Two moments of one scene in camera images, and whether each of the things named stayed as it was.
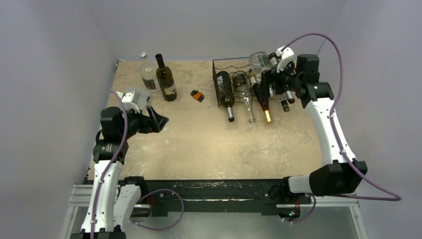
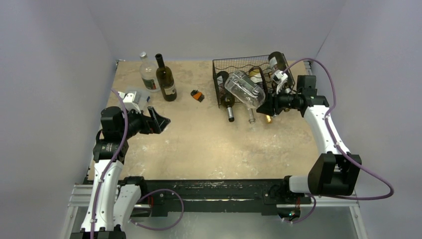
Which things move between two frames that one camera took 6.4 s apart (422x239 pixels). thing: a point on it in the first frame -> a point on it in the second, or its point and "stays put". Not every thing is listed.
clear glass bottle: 260,61 -> 245,88
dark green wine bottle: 165,78 stays put
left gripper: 154,123 stays put
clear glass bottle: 148,72 stays put
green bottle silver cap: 226,89 stays put
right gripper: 270,80 -> 273,104
